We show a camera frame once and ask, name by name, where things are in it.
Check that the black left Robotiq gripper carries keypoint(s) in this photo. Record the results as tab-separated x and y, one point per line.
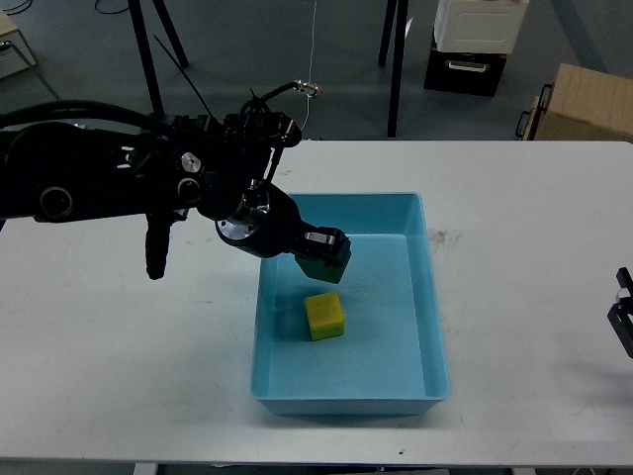
267	222

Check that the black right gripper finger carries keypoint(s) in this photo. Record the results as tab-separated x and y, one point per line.
620	313

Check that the green cube block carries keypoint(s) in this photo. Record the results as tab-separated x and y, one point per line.
321	270

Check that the yellow cube block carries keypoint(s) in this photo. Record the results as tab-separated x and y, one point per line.
325	316

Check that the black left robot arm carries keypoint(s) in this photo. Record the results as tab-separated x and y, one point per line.
71	161

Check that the cardboard box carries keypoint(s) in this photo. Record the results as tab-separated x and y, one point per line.
580	105

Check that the black drawer box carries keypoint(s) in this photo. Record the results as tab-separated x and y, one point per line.
464	72

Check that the blue plastic bin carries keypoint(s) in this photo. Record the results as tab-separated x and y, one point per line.
390	359

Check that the black left stand legs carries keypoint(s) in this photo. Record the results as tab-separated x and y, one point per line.
144	50

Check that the black stand legs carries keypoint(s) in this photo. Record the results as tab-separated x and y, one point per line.
144	50
393	39

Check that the black right stand legs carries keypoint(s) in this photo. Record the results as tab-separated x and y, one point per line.
393	39

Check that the wooden cabinet with metal leg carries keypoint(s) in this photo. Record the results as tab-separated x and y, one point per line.
16	54

